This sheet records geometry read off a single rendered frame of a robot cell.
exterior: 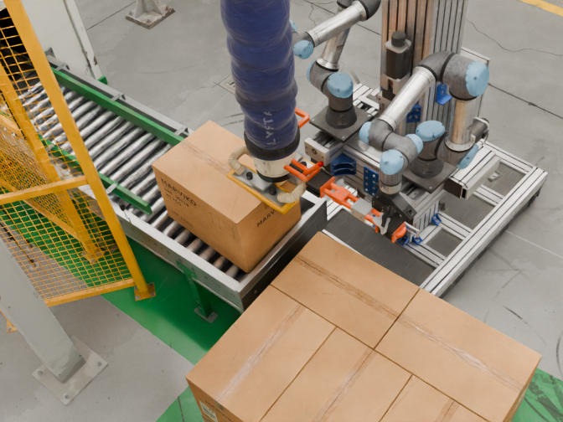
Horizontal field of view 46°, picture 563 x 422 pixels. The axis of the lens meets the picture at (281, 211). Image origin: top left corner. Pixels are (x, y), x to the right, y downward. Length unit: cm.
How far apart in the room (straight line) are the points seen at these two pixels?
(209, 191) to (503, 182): 185
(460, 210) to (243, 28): 210
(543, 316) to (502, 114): 161
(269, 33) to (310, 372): 148
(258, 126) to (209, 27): 333
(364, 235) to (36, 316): 179
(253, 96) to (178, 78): 294
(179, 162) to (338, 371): 124
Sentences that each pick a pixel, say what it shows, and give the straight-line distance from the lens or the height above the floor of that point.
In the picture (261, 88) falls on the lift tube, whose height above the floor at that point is 171.
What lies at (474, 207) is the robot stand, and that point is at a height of 21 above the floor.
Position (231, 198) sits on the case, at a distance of 302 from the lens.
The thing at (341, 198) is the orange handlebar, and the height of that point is 127.
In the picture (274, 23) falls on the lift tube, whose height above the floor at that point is 195.
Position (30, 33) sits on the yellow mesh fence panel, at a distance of 273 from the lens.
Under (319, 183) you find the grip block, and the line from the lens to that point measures 259.
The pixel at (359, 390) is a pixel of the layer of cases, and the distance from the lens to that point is 291.
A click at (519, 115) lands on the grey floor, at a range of 487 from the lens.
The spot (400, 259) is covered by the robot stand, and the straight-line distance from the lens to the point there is 368.
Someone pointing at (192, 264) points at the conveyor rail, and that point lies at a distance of 329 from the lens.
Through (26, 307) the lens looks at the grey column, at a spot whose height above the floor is 70.
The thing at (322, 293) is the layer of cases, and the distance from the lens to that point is 315.
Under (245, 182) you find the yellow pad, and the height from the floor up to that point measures 115.
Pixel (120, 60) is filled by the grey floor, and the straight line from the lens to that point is 565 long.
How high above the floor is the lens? 319
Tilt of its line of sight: 50 degrees down
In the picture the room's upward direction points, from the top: 8 degrees counter-clockwise
